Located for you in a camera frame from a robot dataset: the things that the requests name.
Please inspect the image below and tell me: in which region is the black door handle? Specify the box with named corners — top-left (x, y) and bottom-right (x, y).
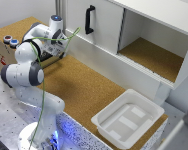
top-left (84, 4), bottom-right (96, 35)

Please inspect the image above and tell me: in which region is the white cabinet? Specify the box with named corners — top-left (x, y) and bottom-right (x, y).
top-left (55, 0), bottom-right (188, 108)

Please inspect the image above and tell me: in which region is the white plastic box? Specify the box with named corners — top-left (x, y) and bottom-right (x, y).
top-left (90, 88), bottom-right (166, 150)

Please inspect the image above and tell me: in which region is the white sliding door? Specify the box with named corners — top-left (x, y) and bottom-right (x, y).
top-left (65, 0), bottom-right (125, 56)

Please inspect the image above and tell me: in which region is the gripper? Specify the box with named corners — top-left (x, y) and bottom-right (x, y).
top-left (41, 34), bottom-right (68, 58)

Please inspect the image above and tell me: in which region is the red button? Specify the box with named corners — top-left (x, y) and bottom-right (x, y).
top-left (2, 34), bottom-right (13, 45)

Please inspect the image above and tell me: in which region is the green cable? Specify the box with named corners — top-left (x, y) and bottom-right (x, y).
top-left (27, 27), bottom-right (82, 150)

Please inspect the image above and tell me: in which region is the wooden drawer box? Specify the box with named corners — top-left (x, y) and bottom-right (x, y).
top-left (0, 16), bottom-right (67, 69)

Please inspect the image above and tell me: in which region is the blue button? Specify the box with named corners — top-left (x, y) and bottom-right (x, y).
top-left (9, 38), bottom-right (20, 49)

